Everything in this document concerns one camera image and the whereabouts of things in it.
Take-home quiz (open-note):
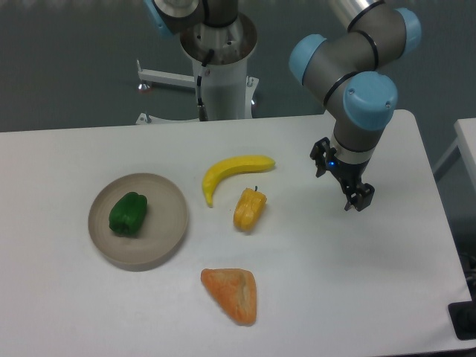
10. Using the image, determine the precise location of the white side table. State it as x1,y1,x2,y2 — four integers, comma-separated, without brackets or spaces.
432,118,476,187

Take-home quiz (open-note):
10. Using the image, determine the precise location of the yellow banana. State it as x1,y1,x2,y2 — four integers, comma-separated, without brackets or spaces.
202,155,275,208

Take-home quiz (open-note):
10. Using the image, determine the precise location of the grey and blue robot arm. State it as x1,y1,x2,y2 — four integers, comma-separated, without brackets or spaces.
145,1,422,210

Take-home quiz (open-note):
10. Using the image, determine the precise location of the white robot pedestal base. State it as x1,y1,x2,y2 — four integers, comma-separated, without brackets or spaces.
137,13,259,121

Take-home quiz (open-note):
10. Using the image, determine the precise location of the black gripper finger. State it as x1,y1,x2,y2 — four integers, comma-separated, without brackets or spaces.
310,137,336,177
344,182,375,212

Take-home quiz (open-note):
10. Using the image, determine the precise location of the black cable on pedestal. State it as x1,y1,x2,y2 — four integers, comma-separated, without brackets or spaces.
196,48,214,122

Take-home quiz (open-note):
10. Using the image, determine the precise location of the orange triangular bread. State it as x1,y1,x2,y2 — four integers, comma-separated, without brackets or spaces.
200,268,257,326

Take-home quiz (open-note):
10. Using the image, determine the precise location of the beige round plate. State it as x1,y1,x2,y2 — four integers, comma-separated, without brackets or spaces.
88,173,189,271

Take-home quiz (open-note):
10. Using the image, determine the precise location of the yellow bell pepper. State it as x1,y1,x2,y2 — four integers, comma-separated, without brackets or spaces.
233,186,267,232

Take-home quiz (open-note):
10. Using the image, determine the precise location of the green bell pepper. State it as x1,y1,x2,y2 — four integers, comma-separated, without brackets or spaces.
109,192,148,237

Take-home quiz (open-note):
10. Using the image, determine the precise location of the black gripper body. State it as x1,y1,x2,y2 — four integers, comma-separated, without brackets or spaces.
326,153,368,191

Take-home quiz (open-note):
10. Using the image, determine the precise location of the black box at table edge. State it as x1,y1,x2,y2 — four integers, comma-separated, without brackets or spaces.
448,300,476,341

